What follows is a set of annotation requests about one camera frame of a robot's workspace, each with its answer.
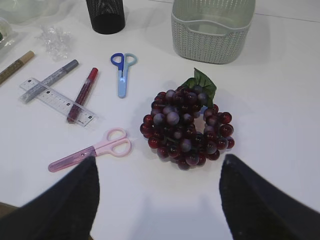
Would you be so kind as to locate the clear plastic sheet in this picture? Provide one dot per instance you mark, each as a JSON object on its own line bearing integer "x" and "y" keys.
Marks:
{"x": 56, "y": 41}

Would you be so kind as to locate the light green woven basket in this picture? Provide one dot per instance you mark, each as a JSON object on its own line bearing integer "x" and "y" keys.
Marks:
{"x": 211, "y": 31}

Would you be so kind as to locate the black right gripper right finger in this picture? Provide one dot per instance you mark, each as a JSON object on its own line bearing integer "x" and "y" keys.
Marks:
{"x": 257, "y": 210}

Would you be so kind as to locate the clear plastic ruler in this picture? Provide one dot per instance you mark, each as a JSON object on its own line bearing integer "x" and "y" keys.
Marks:
{"x": 59, "y": 102}

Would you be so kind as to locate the green wavy glass plate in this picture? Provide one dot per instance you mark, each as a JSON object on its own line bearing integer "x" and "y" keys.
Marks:
{"x": 26, "y": 11}

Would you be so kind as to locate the gold glitter pen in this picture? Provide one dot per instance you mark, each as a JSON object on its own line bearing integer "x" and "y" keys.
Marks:
{"x": 15, "y": 66}

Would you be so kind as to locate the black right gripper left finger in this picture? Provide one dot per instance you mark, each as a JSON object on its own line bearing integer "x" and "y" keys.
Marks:
{"x": 66, "y": 211}

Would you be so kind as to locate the red glitter pen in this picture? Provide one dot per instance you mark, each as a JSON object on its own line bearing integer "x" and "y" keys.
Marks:
{"x": 82, "y": 96}

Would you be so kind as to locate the black mesh pen holder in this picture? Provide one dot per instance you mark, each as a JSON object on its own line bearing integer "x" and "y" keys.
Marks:
{"x": 106, "y": 16}

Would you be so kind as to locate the silver glitter pen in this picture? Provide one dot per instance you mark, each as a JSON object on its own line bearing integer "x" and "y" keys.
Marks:
{"x": 48, "y": 81}

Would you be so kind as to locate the purple grape bunch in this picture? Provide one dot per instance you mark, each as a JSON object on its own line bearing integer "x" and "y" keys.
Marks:
{"x": 186, "y": 127}

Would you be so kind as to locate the pink scissors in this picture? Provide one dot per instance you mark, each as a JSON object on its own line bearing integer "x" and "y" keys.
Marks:
{"x": 114, "y": 142}

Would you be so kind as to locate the blue scissors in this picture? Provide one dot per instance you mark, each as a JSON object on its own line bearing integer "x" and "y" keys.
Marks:
{"x": 123, "y": 62}

